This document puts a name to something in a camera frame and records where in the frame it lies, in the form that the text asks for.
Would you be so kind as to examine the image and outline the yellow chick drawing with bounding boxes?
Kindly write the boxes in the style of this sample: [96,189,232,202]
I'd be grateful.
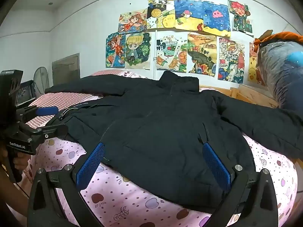
[247,42,266,87]

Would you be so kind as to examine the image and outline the person's left forearm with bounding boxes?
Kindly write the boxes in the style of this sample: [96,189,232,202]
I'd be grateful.
[0,165,31,220]

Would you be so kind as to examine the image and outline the pink fruit print bedsheet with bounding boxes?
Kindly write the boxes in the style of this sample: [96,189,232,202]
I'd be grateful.
[24,70,299,227]

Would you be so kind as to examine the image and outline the orange cloth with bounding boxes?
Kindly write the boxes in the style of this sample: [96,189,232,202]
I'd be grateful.
[252,29,303,52]

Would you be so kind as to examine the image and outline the black plastic crate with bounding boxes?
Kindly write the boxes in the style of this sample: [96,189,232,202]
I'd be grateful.
[16,80,37,106]

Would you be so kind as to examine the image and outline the orange landscape drawing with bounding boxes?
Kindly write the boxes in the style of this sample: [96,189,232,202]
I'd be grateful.
[187,32,218,74]

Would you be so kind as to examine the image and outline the blue pink blob drawing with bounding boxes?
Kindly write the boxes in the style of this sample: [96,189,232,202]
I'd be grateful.
[202,1,231,37]

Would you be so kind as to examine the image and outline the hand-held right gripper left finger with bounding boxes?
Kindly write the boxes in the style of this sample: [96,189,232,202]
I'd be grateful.
[28,142,106,227]

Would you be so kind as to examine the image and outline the person's left hand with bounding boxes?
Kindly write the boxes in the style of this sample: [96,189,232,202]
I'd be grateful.
[0,144,9,165]

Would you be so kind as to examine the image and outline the grey wooden board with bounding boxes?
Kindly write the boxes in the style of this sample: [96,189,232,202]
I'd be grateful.
[52,53,80,79]

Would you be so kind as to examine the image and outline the orange-haired figure blue drawing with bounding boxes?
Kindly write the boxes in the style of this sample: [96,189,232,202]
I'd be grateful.
[105,32,126,69]

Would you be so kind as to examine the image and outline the black padded jacket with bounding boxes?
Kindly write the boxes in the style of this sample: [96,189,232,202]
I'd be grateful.
[45,70,303,208]

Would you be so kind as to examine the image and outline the blond figure drawing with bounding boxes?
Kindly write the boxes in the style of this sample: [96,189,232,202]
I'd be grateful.
[124,32,152,71]

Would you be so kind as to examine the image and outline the teapot and oranges drawing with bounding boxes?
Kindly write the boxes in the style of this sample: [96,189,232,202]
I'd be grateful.
[156,33,188,73]

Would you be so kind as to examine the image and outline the pink checkered blanket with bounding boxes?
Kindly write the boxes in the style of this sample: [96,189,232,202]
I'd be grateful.
[28,70,148,121]

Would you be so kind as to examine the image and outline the red-haired figure drawing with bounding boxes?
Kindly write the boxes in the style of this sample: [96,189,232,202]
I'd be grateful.
[227,0,254,37]

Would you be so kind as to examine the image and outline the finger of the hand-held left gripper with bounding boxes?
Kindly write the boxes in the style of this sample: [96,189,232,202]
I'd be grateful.
[28,124,69,145]
[16,106,59,121]

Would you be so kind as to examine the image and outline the grey standing fan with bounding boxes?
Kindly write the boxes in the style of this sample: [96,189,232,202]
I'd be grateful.
[33,67,50,95]

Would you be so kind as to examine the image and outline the colourful city drawing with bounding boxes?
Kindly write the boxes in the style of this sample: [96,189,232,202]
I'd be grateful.
[217,36,246,84]

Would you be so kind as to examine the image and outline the mermaid figure drawing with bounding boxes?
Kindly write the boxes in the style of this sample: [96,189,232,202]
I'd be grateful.
[118,9,148,34]

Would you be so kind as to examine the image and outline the blue yellow fish drawing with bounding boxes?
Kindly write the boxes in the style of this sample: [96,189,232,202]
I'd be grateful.
[174,0,204,31]

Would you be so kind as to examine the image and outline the black and yellow drawing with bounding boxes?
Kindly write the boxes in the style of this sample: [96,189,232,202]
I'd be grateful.
[146,0,176,30]

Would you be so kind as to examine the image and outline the wooden bed frame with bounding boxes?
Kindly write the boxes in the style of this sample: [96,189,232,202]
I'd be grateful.
[198,85,280,110]

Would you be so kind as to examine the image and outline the plastic bagged quilt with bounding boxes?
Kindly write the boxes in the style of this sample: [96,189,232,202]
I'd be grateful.
[256,40,303,114]

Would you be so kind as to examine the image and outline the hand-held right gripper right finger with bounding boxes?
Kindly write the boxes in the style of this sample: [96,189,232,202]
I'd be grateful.
[202,142,278,227]

